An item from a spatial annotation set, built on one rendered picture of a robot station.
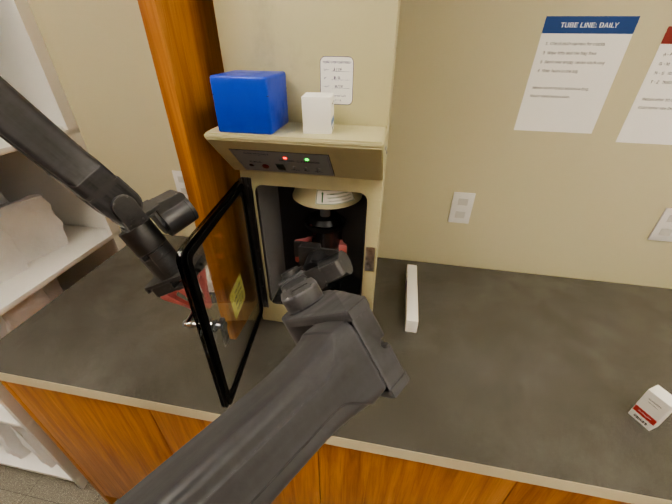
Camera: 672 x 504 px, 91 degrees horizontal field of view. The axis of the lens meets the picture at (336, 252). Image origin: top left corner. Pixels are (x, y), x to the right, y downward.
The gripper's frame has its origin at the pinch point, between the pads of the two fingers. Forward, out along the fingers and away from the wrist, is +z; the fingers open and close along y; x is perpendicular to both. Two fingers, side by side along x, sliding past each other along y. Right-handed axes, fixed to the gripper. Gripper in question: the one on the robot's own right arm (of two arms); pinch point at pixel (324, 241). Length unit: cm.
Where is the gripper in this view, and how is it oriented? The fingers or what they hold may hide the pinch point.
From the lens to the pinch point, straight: 92.3
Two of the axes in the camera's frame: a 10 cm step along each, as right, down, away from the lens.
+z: 1.6, -5.3, 8.4
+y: -9.9, -1.0, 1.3
